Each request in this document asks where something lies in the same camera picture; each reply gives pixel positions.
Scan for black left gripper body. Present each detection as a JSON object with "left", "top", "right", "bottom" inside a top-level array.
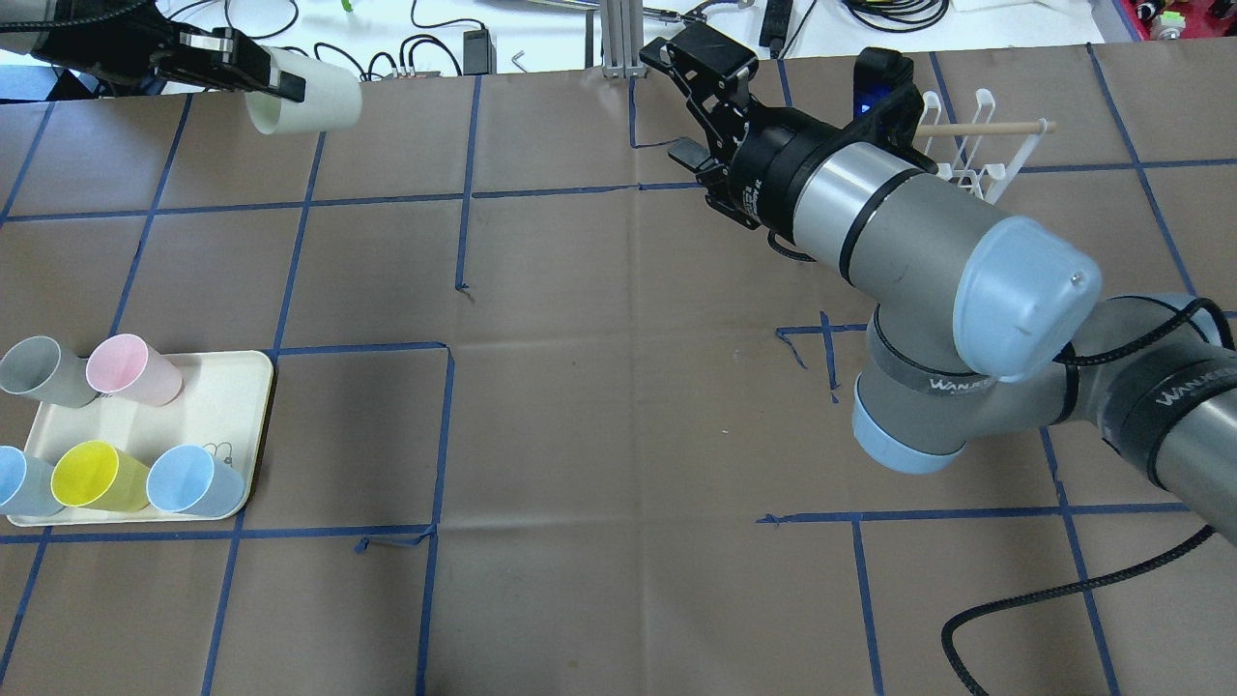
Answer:
[{"left": 1, "top": 1, "right": 242, "bottom": 91}]

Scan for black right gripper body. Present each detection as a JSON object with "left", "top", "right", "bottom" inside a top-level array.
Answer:
[{"left": 638, "top": 25, "right": 919, "bottom": 242}]

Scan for white ikea cup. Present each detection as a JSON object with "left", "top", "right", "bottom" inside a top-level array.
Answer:
[{"left": 245, "top": 47, "right": 362, "bottom": 135}]

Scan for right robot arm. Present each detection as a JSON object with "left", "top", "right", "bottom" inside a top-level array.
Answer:
[{"left": 640, "top": 23, "right": 1236, "bottom": 540}]

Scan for pink cup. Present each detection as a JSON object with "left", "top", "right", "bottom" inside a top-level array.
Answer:
[{"left": 85, "top": 333, "right": 186, "bottom": 405}]

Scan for grey cup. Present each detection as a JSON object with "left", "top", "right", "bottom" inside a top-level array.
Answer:
[{"left": 1, "top": 335, "right": 99, "bottom": 407}]

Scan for light blue cup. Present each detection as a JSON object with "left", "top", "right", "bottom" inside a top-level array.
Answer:
[
  {"left": 1, "top": 446, "right": 66, "bottom": 518},
  {"left": 145, "top": 444, "right": 246, "bottom": 518}
]

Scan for yellow cup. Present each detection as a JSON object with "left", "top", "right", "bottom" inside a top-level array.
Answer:
[{"left": 49, "top": 440, "right": 150, "bottom": 512}]

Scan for black power adapter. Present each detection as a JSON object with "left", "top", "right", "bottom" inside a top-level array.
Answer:
[{"left": 461, "top": 28, "right": 499, "bottom": 75}]

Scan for cream plastic tray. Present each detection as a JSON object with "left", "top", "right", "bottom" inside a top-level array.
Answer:
[{"left": 24, "top": 351, "right": 275, "bottom": 520}]

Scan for aluminium frame post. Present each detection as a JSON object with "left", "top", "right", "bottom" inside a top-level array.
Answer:
[{"left": 599, "top": 0, "right": 647, "bottom": 78}]

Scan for white wire cup rack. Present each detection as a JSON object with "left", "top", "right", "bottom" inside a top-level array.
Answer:
[{"left": 915, "top": 87, "right": 1056, "bottom": 204}]

